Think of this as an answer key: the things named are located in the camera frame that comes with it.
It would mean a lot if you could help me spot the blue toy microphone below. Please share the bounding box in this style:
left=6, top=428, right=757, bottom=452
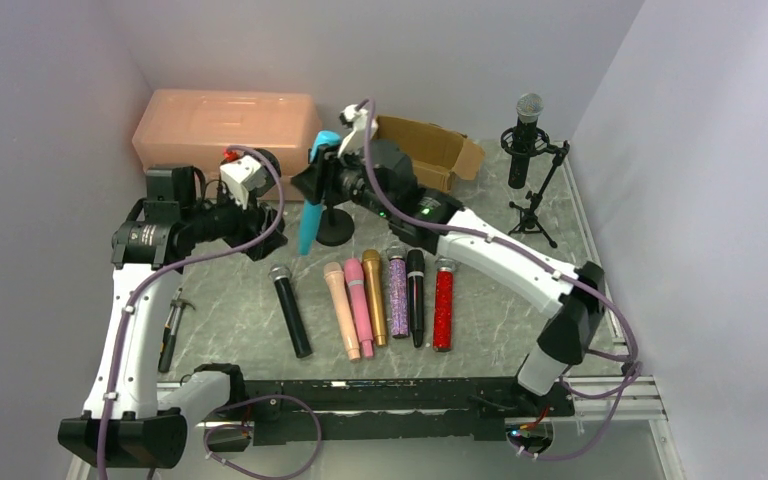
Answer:
left=298, top=130, right=341, bottom=256

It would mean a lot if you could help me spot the clip mount desk stand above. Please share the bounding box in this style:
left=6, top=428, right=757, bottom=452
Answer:
left=315, top=204, right=355, bottom=247

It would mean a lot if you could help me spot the gold microphone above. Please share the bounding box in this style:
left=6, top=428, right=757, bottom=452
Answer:
left=361, top=249, right=388, bottom=347

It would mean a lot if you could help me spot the pink toy microphone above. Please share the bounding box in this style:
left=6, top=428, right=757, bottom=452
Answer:
left=343, top=258, right=374, bottom=358

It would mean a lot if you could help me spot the beige toy microphone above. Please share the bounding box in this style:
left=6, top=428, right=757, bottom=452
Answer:
left=323, top=262, right=361, bottom=362

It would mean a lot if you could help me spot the brown cardboard box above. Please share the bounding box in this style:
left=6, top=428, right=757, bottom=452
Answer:
left=376, top=115, right=486, bottom=193

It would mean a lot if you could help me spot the black microphone grey grille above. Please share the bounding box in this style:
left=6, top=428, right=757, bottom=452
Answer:
left=269, top=265, right=313, bottom=359

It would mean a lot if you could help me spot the slim black microphone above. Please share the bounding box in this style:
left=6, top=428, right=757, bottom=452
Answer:
left=406, top=249, right=425, bottom=348

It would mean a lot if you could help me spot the purple glitter microphone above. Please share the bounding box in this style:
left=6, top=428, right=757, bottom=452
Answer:
left=387, top=246, right=409, bottom=339

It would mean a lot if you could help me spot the red glitter microphone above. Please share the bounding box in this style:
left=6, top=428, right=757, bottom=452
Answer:
left=432, top=257, right=456, bottom=352

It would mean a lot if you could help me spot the shock mount desk stand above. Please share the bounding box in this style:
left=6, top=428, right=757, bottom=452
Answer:
left=254, top=148, right=288, bottom=249

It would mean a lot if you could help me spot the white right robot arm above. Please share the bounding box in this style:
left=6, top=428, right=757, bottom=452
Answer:
left=291, top=141, right=605, bottom=396

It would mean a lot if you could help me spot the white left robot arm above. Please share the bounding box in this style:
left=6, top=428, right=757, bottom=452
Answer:
left=57, top=156, right=286, bottom=476

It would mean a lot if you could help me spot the black tripod microphone stand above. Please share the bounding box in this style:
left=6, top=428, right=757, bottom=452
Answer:
left=500, top=126, right=570, bottom=249

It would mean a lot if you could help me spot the orange plastic storage box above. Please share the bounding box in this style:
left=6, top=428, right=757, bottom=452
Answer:
left=132, top=89, right=322, bottom=202

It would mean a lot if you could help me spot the claw hammer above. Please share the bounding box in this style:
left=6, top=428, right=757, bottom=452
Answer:
left=158, top=299, right=196, bottom=373

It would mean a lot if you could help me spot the black microphone silver grille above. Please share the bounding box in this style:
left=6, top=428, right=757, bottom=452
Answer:
left=508, top=93, right=543, bottom=189

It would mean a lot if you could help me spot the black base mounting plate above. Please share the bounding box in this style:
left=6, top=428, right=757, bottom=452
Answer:
left=206, top=377, right=575, bottom=446

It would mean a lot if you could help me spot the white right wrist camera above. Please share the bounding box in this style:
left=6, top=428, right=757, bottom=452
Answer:
left=338, top=99, right=378, bottom=157

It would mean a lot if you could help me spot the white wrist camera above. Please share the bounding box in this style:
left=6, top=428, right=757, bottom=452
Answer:
left=219, top=151, right=274, bottom=209
left=338, top=99, right=378, bottom=157

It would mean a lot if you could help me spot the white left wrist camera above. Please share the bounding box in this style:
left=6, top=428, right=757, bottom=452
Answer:
left=219, top=151, right=274, bottom=209

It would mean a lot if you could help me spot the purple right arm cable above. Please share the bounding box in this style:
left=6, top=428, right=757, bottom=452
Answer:
left=356, top=98, right=644, bottom=463

